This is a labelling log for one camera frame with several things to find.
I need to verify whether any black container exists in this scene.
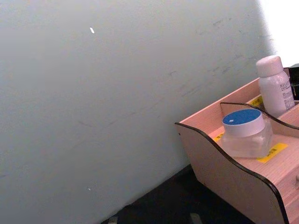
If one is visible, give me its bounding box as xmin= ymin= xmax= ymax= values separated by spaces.
xmin=288 ymin=63 xmax=299 ymax=98

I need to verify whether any clear jar with blue lid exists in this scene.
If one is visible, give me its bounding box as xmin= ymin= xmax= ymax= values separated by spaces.
xmin=221 ymin=108 xmax=274 ymax=159

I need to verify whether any pale wooden desk organizer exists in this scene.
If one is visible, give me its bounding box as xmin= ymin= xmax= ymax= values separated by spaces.
xmin=174 ymin=67 xmax=299 ymax=224

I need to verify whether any black table cloth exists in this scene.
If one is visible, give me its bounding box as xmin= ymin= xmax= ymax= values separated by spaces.
xmin=100 ymin=163 xmax=257 ymax=224

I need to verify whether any white plastic bottle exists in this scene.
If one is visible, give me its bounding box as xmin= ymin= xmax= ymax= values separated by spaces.
xmin=256 ymin=55 xmax=295 ymax=118

